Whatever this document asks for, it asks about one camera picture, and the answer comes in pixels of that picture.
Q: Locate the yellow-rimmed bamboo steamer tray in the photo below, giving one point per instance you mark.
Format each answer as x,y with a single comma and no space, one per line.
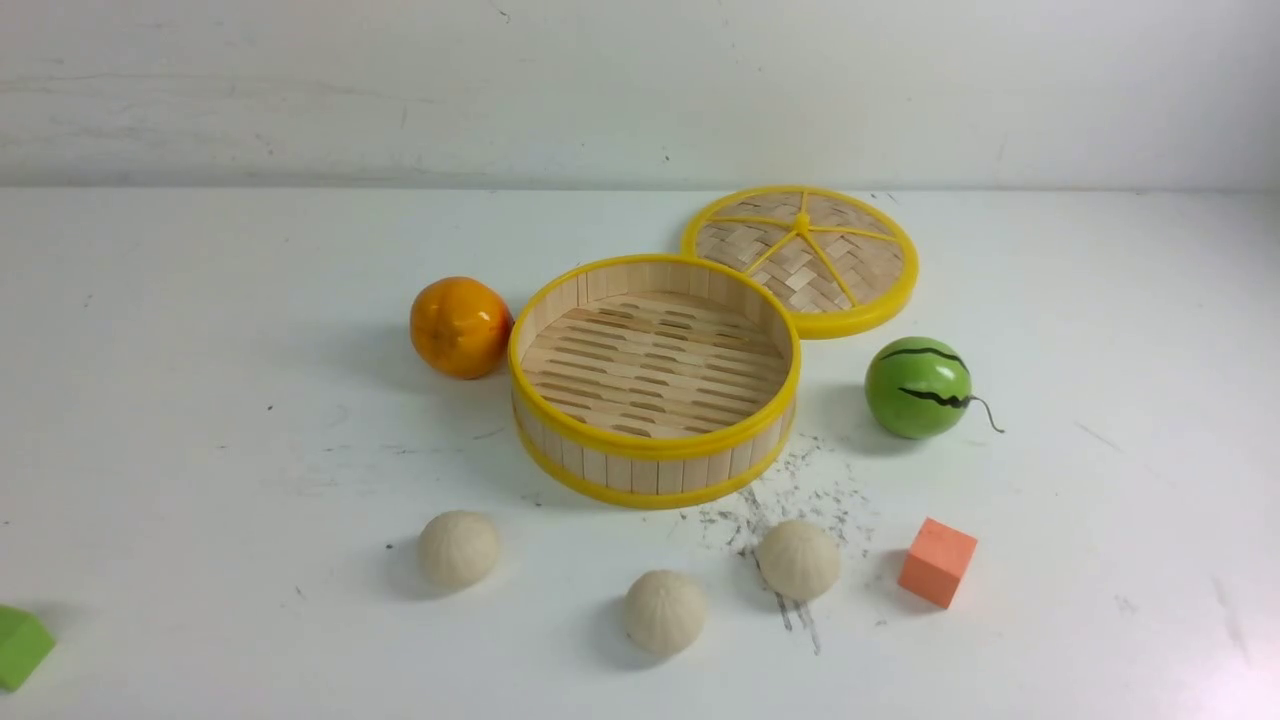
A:
654,381

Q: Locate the green toy watermelon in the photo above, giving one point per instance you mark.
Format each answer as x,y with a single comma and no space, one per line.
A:
917,388

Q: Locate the orange toy fruit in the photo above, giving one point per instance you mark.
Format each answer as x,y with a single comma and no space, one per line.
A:
460,327

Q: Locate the green foam block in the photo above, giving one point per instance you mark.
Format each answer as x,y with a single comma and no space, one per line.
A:
25,643

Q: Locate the white bun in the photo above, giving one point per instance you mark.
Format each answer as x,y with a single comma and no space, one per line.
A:
664,612
458,548
798,560

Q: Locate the yellow-rimmed bamboo steamer lid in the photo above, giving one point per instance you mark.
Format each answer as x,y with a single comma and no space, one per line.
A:
838,265

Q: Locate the orange foam cube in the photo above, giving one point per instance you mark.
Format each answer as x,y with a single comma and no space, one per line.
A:
936,562

